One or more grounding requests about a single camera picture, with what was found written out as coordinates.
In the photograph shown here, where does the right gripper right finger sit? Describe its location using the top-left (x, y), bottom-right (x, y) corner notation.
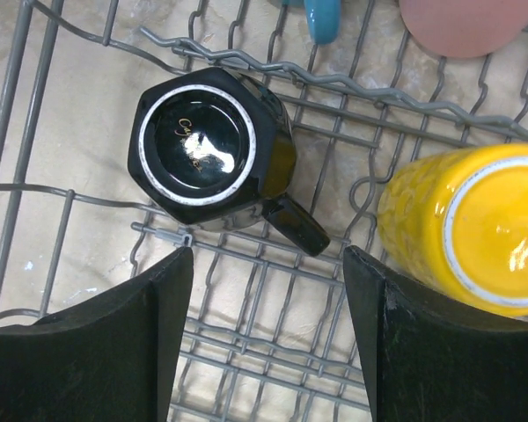
top-left (342, 244), bottom-right (528, 422)

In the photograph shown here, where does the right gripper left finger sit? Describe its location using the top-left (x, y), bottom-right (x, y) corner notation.
top-left (0, 247), bottom-right (194, 421)

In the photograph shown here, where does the black mug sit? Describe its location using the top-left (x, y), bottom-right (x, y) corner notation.
top-left (128, 68), bottom-right (330, 256)

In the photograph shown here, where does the yellow mug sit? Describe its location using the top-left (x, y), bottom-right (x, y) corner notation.
top-left (377, 143), bottom-right (528, 317)

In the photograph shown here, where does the pink tumbler cup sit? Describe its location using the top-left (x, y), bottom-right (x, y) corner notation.
top-left (399, 0), bottom-right (528, 58)

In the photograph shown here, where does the blue mug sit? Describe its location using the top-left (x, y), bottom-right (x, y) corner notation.
top-left (281, 0), bottom-right (341, 45)

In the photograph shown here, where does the grey wire dish rack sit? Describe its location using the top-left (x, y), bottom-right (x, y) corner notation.
top-left (0, 1), bottom-right (528, 421)

